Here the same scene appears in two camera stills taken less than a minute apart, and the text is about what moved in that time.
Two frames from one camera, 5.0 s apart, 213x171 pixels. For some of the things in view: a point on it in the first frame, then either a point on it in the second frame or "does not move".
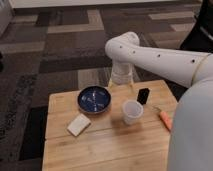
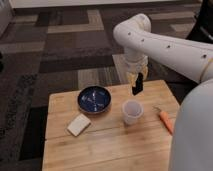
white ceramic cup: (132, 111) does not move
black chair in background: (200, 37) does not move
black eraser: (142, 96) → (139, 84)
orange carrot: (166, 119) does not move
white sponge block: (79, 125) does not move
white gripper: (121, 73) → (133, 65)
